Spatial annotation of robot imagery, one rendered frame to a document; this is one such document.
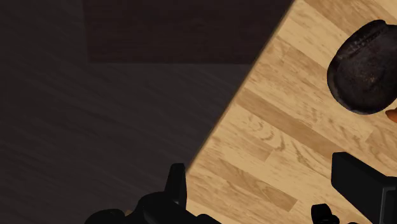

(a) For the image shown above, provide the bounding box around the dark round bowl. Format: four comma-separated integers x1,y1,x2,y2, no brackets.
326,19,397,116

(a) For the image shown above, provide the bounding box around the orange round thing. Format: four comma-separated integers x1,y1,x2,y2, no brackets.
385,107,397,123

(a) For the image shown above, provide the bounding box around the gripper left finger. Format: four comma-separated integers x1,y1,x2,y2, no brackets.
84,162,201,224

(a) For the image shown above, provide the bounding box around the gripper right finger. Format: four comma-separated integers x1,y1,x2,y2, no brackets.
310,151,397,224

